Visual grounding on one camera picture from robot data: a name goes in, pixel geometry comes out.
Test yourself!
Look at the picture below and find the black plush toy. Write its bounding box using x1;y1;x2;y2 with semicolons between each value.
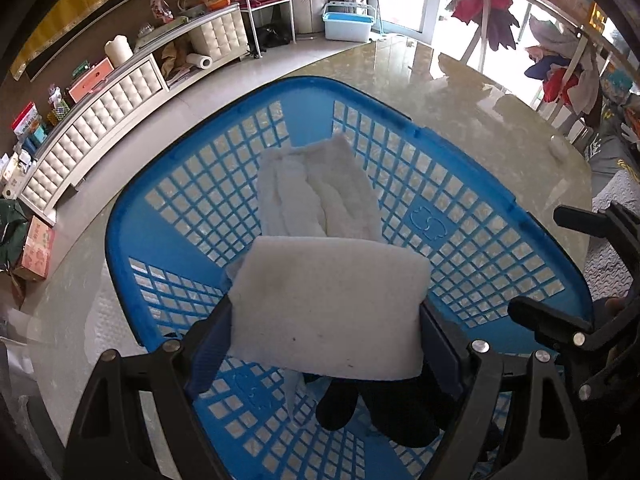
316;373;454;448

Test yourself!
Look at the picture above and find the white foam block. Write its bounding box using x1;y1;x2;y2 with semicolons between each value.
228;236;431;380

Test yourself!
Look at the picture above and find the white fluffy towel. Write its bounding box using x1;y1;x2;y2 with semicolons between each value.
256;134;383;242

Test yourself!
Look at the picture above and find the clothes drying rack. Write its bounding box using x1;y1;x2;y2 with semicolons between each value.
446;0;639;127

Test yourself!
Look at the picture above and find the cardboard box on floor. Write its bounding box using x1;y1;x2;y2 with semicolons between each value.
13;217;54;282

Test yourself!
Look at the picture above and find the dark green plastic bag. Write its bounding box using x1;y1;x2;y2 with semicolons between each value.
0;198;29;272

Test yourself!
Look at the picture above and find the blue plastic laundry basket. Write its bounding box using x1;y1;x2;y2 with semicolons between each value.
105;77;592;479

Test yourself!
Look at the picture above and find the blue white mop bucket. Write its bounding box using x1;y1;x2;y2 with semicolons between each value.
322;1;378;44

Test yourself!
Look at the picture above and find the pink drawer box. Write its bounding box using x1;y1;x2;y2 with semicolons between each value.
67;58;114;103

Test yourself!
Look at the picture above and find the white cylinder jar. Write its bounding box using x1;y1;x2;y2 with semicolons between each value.
104;35;134;68

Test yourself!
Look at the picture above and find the white paper roll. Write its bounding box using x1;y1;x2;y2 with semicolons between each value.
186;53;213;70

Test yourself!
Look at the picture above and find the white tufted TV cabinet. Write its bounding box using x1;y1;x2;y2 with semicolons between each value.
2;3;248;224

